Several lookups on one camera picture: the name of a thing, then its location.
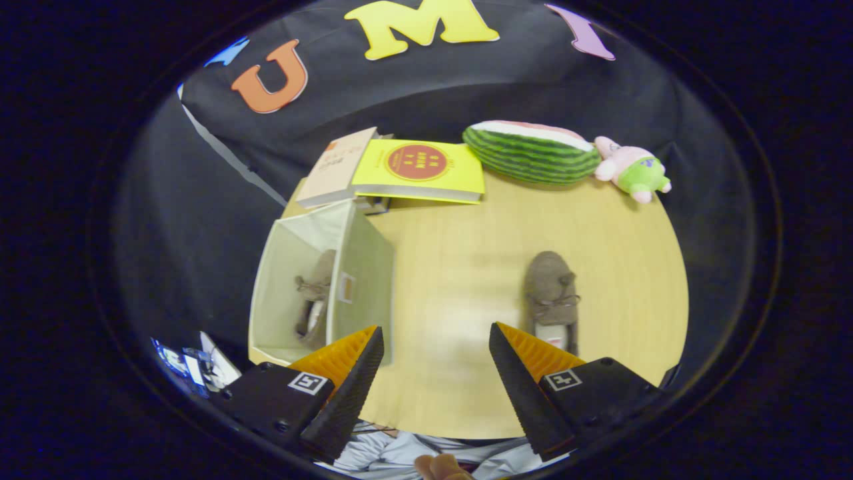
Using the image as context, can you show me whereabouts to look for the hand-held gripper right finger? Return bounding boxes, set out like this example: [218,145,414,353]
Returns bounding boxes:
[488,322,664,462]

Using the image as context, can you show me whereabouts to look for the pink and green plush toy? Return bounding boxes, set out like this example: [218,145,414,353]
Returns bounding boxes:
[594,136,672,204]

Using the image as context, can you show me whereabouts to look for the watermelon slice plush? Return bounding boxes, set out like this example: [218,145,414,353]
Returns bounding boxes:
[462,121,602,185]

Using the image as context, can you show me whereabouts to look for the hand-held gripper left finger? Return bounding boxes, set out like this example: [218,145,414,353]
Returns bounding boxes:
[213,325,386,464]

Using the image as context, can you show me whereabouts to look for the beige book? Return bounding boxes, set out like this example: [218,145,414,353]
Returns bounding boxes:
[295,127,379,209]

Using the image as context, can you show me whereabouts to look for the yellow book with red circle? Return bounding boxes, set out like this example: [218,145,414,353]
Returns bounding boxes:
[351,139,486,205]

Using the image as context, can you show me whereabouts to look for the person's grey trousers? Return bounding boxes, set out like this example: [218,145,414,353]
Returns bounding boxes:
[331,427,574,479]

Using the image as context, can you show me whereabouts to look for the grey-green fabric storage box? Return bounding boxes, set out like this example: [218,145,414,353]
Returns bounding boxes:
[248,199,395,367]

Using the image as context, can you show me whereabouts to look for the white object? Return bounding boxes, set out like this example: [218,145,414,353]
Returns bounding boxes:
[199,331,242,389]

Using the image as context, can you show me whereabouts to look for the blue and white packet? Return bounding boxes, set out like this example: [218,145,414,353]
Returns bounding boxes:
[152,338,214,394]

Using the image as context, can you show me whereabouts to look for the brown shoe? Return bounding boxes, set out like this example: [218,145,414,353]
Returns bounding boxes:
[523,251,582,356]
[294,249,338,347]

